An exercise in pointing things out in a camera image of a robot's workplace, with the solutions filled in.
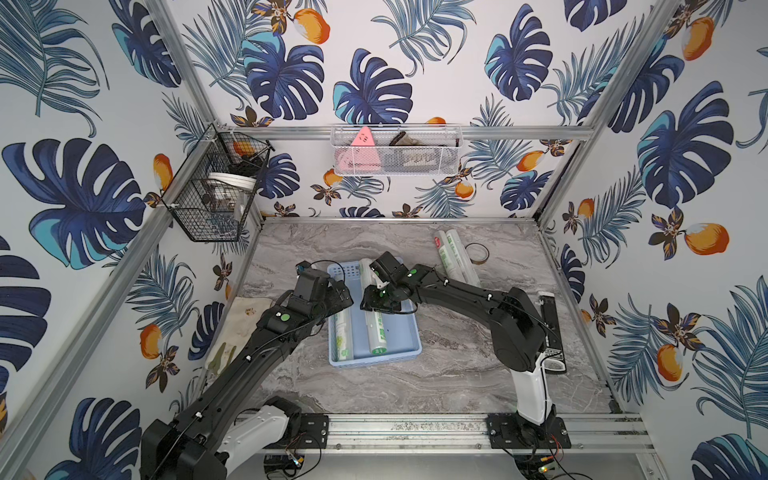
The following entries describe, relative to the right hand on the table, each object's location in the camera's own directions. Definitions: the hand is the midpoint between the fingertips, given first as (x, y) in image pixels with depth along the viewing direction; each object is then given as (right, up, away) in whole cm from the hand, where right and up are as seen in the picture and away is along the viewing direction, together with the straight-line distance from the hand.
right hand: (366, 306), depth 88 cm
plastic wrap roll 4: (+33, +14, +18) cm, 40 cm away
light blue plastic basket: (+11, -10, +4) cm, 15 cm away
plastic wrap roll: (-7, -8, -1) cm, 11 cm away
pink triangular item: (-2, +45, +2) cm, 45 cm away
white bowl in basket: (-35, +35, -9) cm, 50 cm away
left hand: (-7, +6, -9) cm, 13 cm away
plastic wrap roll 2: (+3, -3, -6) cm, 8 cm away
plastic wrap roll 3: (+27, +14, +18) cm, 35 cm away
